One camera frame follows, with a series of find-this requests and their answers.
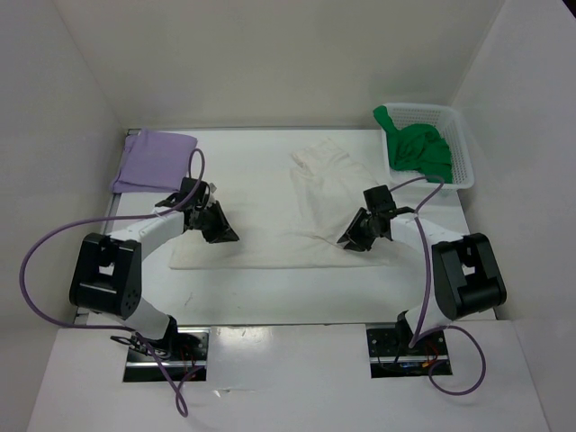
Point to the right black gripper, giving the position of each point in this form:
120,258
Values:
361,243

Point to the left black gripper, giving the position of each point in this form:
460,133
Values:
226,233

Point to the white t shirt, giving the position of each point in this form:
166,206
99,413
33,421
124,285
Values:
287,217

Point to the purple t shirt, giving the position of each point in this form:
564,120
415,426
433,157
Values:
153,161

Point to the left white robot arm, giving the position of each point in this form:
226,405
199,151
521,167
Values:
108,273

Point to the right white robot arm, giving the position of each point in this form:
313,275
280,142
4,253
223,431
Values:
462,276

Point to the green t shirt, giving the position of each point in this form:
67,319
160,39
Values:
418,147

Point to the white plastic basket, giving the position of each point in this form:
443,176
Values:
448,122

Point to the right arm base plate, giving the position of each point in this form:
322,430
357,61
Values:
390,356

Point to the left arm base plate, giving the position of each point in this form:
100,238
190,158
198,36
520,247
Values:
189,360

